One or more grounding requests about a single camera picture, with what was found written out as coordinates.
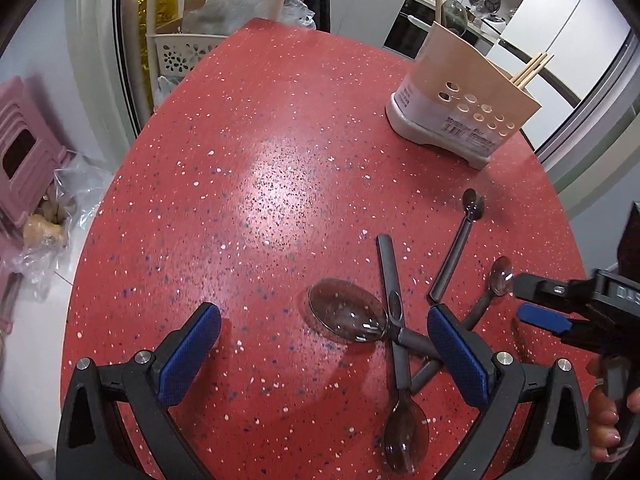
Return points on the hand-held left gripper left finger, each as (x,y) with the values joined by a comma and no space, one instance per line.
(192,355)

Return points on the gold foil bag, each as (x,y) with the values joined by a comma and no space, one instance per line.
(156,10)

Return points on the person's right hand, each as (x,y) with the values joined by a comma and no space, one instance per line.
(602,425)

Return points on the white refrigerator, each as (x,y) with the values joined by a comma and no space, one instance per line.
(560,5)

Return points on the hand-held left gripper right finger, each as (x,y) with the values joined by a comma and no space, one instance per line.
(457,355)

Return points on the black built-in oven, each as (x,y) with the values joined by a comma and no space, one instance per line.
(407,27)

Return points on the dark cloth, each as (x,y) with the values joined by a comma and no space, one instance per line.
(630,240)

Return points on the clear plastic bag of ginger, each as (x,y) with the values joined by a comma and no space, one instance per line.
(60,210)

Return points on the stack of pink plastic stools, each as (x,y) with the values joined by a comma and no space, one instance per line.
(27,155)

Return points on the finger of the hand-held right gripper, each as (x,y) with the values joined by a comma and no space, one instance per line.
(550,290)
(542,317)

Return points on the beige utensil holder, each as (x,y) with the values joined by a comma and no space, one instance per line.
(465,75)

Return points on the plain wooden chopstick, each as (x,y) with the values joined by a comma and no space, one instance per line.
(529,66)

